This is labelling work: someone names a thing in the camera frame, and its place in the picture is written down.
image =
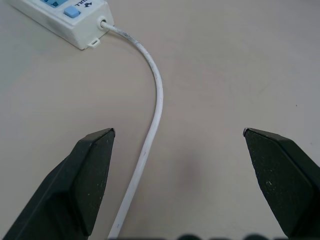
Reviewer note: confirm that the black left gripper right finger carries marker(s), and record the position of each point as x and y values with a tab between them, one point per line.
282	180

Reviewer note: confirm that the white power strip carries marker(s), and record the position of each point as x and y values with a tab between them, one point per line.
72	20

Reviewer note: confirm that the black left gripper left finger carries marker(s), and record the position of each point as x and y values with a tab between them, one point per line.
67	190

